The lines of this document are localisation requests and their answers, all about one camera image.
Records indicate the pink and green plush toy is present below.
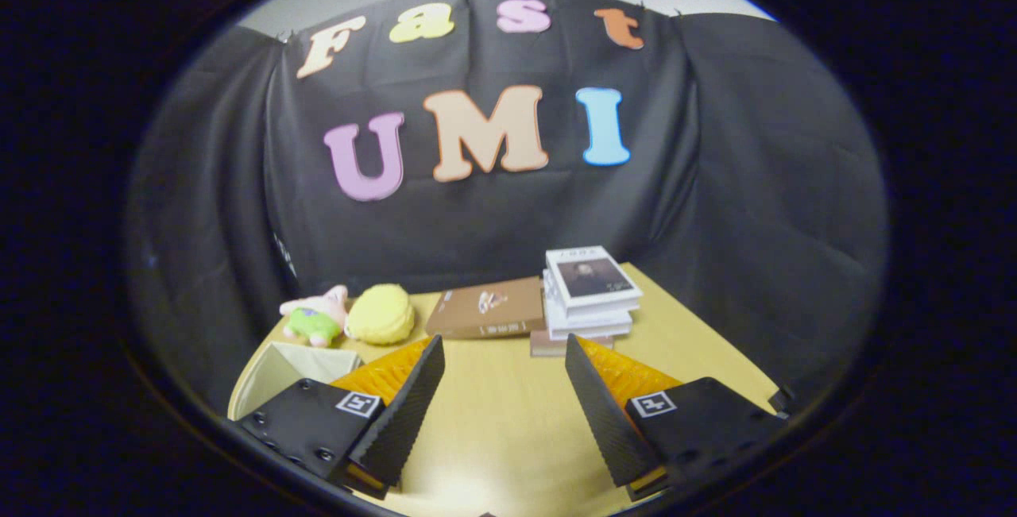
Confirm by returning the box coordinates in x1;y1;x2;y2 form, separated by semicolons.
280;285;350;348

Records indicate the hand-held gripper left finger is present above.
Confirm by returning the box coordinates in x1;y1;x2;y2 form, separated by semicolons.
234;334;446;500

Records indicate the brown book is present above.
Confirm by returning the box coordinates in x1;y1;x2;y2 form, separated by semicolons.
425;276;547;341

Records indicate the beige fabric storage box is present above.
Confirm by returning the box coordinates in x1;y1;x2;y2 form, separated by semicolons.
228;341;364;421

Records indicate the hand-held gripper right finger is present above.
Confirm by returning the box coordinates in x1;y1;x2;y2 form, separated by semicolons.
564;334;791;502

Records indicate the yellow plush toy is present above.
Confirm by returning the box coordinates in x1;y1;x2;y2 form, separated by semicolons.
346;284;416;345

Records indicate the thick white book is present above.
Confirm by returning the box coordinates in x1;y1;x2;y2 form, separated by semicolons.
543;271;640;341

